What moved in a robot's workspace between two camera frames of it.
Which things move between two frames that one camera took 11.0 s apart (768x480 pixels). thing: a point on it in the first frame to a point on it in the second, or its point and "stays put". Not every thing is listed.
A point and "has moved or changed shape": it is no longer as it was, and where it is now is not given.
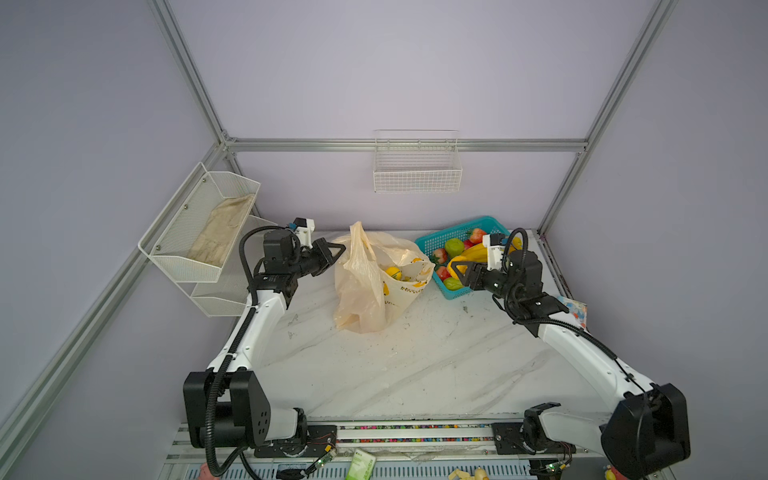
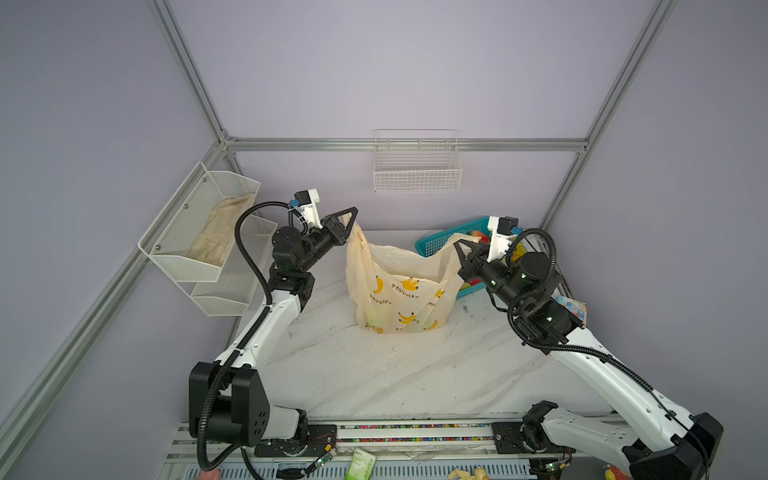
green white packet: [361, 466] stays put
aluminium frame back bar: [407, 144] stays put
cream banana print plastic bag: [375, 276] has moved or changed shape
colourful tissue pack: [577, 309] stays put
